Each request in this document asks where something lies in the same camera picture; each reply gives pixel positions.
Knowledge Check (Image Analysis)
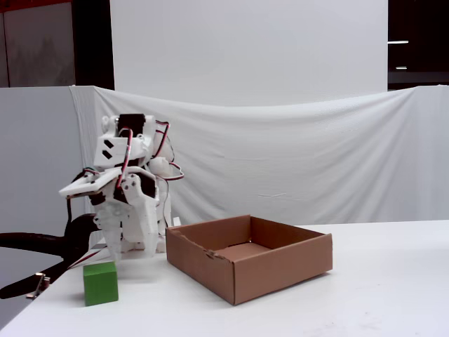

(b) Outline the black camera cable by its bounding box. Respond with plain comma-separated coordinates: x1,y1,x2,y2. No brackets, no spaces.
64,196,76,233

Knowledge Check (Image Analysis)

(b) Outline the small metal table clamp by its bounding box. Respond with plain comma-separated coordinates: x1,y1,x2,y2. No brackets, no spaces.
26,272,51,300

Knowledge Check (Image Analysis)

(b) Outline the green cube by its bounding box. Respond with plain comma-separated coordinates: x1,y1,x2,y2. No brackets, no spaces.
83,261,119,307

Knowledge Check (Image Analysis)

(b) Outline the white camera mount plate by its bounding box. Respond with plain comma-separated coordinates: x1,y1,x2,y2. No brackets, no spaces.
58,168,123,200

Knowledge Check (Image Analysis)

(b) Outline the brown cardboard box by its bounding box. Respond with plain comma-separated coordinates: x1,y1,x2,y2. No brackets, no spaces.
165,214,333,306

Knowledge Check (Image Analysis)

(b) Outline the white partition panel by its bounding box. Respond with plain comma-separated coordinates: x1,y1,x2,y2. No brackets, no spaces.
0,86,83,235

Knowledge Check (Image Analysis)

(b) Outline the grey door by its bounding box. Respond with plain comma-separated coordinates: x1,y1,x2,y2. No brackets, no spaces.
0,3,76,88

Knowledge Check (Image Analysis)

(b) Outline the red white power cable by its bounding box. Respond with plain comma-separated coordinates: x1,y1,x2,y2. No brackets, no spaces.
66,247,106,272

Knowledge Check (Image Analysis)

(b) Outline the red black servo cable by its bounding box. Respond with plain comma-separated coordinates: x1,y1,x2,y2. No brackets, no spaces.
117,128,133,192
154,120,186,184

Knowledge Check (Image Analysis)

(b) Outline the white draped cloth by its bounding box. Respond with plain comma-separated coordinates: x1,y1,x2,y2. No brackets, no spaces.
68,84,449,226

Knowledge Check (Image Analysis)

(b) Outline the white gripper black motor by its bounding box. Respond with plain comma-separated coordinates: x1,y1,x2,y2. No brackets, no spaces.
87,168,161,265

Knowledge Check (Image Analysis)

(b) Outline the white backdrop panel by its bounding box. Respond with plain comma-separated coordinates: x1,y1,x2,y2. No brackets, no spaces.
109,0,389,106

